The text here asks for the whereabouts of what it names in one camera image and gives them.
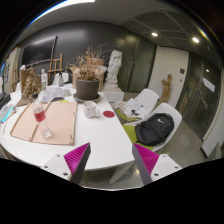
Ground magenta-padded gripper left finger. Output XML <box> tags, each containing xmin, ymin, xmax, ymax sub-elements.
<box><xmin>41</xmin><ymin>142</ymin><xmax>92</xmax><ymax>185</ymax></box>

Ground white ceramic cup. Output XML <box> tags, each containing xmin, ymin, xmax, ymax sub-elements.
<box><xmin>82</xmin><ymin>100</ymin><xmax>100</xmax><ymax>119</ymax></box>

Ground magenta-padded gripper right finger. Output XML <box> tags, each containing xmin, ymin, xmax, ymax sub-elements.
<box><xmin>131</xmin><ymin>142</ymin><xmax>183</xmax><ymax>186</ymax></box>

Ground green seat cushion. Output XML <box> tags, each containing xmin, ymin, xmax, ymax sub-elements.
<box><xmin>122</xmin><ymin>123</ymin><xmax>155</xmax><ymax>152</ymax></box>
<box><xmin>114</xmin><ymin>108</ymin><xmax>141</xmax><ymax>124</ymax></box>

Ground golden carved relief sculpture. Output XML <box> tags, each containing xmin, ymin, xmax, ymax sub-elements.
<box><xmin>16</xmin><ymin>67</ymin><xmax>43</xmax><ymax>108</ymax></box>

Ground grey round plant saucer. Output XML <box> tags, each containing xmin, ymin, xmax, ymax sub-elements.
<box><xmin>72</xmin><ymin>92</ymin><xmax>101</xmax><ymax>104</ymax></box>

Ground flat round red coaster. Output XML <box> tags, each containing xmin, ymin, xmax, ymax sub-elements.
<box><xmin>102</xmin><ymin>110</ymin><xmax>116</xmax><ymax>119</ymax></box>

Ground stack of white papers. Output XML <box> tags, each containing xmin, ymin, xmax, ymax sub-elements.
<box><xmin>37</xmin><ymin>86</ymin><xmax>66</xmax><ymax>103</ymax></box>

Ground large white ceiling light panel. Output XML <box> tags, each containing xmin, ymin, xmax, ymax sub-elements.
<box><xmin>28</xmin><ymin>0</ymin><xmax>96</xmax><ymax>27</ymax></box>

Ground black backpack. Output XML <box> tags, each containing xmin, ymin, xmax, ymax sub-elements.
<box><xmin>134</xmin><ymin>112</ymin><xmax>175</xmax><ymax>147</ymax></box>

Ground wooden easel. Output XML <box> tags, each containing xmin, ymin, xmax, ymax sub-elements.
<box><xmin>47</xmin><ymin>53</ymin><xmax>64</xmax><ymax>86</ymax></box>

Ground black wall screen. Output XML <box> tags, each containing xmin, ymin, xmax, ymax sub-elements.
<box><xmin>20</xmin><ymin>35</ymin><xmax>58</xmax><ymax>67</ymax></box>

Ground brown wooden figure sculpture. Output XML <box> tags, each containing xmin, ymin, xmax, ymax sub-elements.
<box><xmin>158</xmin><ymin>73</ymin><xmax>173</xmax><ymax>104</ymax></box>

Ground clear red-labelled drink bottle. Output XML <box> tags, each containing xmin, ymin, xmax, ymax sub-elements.
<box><xmin>32</xmin><ymin>98</ymin><xmax>53</xmax><ymax>139</ymax></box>

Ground recessed ceiling lights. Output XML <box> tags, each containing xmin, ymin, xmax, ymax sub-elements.
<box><xmin>150</xmin><ymin>31</ymin><xmax>201</xmax><ymax>45</ymax></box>

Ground pile of printed papers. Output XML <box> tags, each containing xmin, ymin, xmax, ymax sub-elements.
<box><xmin>118</xmin><ymin>98</ymin><xmax>148</xmax><ymax>120</ymax></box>

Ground small white figurine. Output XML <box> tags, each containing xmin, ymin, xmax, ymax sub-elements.
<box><xmin>40</xmin><ymin>68</ymin><xmax>49</xmax><ymax>90</ymax></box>

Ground dark double door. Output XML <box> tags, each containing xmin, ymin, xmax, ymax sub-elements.
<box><xmin>118</xmin><ymin>33</ymin><xmax>158</xmax><ymax>94</ymax></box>

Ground beige cabinet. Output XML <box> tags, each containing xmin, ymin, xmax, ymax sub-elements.
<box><xmin>3</xmin><ymin>46</ymin><xmax>22</xmax><ymax>94</ymax></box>

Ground black flat box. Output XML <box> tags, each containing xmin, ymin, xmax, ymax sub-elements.
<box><xmin>0</xmin><ymin>91</ymin><xmax>12</xmax><ymax>109</ymax></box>

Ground dried plant in grey pot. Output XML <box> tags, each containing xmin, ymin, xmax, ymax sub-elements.
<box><xmin>66</xmin><ymin>44</ymin><xmax>113</xmax><ymax>101</ymax></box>

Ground teal printed booklet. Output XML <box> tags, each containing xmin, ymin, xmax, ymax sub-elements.
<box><xmin>0</xmin><ymin>103</ymin><xmax>18</xmax><ymax>123</ymax></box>

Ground beige wooden-framed board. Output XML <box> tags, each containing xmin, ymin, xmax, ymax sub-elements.
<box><xmin>9</xmin><ymin>100</ymin><xmax>79</xmax><ymax>146</ymax></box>

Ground tall white robed statue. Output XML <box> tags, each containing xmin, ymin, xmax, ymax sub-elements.
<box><xmin>105</xmin><ymin>49</ymin><xmax>123</xmax><ymax>85</ymax></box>

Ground white statue pedestal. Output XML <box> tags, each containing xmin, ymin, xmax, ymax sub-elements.
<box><xmin>101</xmin><ymin>82</ymin><xmax>126</xmax><ymax>103</ymax></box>

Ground brown cardboard box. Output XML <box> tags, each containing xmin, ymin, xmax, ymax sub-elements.
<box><xmin>69</xmin><ymin>58</ymin><xmax>108</xmax><ymax>93</ymax></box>

